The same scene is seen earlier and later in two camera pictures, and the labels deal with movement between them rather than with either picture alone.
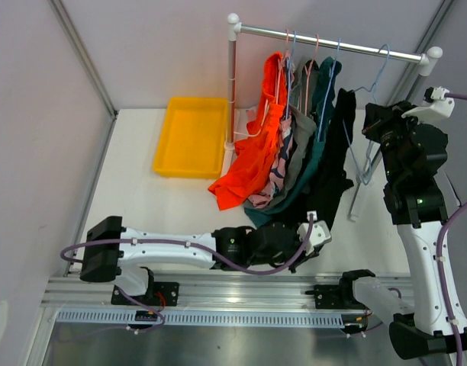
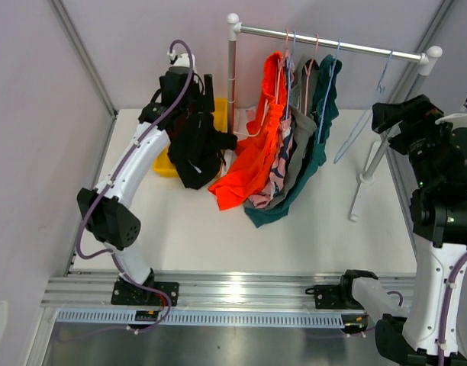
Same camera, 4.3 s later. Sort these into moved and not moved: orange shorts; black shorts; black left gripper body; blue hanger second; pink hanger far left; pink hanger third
Moved: black shorts; black left gripper body
Not moved: orange shorts; pink hanger third; pink hanger far left; blue hanger second
